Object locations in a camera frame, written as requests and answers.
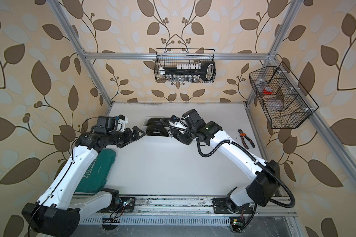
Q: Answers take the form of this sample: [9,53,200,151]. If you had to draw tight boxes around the black socket set rail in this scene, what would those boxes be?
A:
[159,61,216,82]

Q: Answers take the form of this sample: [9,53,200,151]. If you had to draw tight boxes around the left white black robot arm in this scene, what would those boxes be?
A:
[22,115,146,237]

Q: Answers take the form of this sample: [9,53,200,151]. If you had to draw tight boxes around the right wire basket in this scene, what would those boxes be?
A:
[249,62,319,129]

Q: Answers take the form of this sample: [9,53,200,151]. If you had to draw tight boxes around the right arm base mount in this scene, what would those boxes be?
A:
[212,197,253,215]

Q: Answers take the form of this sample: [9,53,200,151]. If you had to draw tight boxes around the black belt long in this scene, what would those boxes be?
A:
[146,118,170,127]

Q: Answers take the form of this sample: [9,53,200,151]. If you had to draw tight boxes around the white divided storage tray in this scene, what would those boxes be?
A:
[143,117,192,138]

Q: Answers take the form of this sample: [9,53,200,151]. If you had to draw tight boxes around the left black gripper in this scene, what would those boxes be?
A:
[105,126,145,146]

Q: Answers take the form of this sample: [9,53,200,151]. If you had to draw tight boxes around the orange black pliers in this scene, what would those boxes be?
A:
[238,129,256,150]

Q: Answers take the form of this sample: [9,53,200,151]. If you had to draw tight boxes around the black belt front loop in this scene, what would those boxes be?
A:
[146,124,169,137]

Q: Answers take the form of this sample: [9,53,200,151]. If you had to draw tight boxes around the aluminium front rail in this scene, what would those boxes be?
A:
[51,195,297,217]

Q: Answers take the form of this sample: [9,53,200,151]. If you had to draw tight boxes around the red item in basket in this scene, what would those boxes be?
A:
[263,87,274,95]

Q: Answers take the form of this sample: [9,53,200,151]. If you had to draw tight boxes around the green plastic tool case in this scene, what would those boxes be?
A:
[75,149,116,194]

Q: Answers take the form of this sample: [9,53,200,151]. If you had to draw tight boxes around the wire basket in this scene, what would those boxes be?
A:
[249,62,319,129]
[154,47,216,84]

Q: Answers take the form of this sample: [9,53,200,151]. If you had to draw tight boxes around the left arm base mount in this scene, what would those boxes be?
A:
[98,197,136,213]

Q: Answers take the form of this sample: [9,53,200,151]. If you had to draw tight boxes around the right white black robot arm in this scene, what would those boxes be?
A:
[160,109,296,213]

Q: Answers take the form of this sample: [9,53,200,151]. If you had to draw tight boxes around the back wire basket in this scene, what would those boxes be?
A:
[154,47,216,84]

